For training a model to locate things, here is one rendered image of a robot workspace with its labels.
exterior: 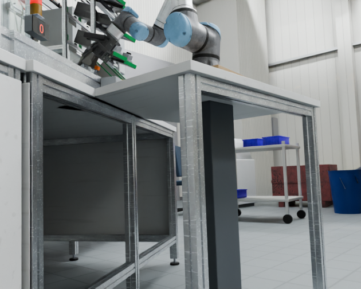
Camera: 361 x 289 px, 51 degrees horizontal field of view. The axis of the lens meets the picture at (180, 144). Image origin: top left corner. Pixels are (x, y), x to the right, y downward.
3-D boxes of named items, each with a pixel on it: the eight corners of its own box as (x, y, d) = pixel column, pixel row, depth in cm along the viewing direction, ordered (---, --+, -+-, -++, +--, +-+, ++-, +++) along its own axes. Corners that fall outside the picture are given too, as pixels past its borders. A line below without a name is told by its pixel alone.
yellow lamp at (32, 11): (44, 18, 165) (44, 7, 166) (37, 13, 160) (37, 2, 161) (34, 19, 166) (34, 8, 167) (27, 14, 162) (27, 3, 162)
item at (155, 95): (320, 107, 168) (320, 100, 168) (191, 69, 101) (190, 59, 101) (199, 125, 215) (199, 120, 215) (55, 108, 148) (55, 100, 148)
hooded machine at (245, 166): (258, 205, 639) (254, 137, 649) (240, 208, 598) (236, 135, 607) (226, 204, 682) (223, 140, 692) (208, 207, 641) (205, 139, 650)
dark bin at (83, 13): (125, 34, 210) (129, 21, 209) (112, 26, 198) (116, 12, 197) (87, 22, 221) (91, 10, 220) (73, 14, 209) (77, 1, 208)
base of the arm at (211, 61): (230, 82, 156) (231, 59, 157) (208, 73, 145) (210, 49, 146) (201, 88, 166) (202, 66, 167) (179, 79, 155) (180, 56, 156)
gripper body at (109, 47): (98, 59, 172) (116, 39, 170) (86, 47, 174) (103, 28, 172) (105, 64, 179) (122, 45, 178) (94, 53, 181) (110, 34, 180)
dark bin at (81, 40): (125, 62, 208) (130, 49, 208) (112, 55, 196) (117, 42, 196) (88, 49, 219) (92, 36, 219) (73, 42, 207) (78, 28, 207)
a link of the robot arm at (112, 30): (109, 20, 172) (116, 27, 180) (102, 28, 172) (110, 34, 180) (120, 30, 170) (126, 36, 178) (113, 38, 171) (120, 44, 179)
